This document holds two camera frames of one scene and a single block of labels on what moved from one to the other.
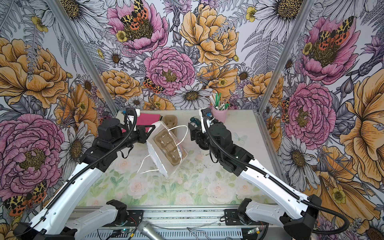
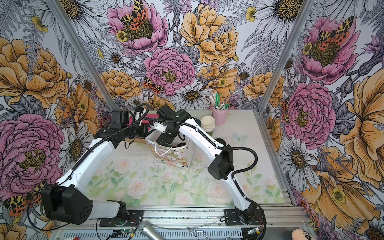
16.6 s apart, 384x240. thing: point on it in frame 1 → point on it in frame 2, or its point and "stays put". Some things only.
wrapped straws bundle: [216, 99] stays put
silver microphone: [151, 233] stays put
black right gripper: [196, 131] → [167, 139]
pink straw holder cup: [220, 115] stays put
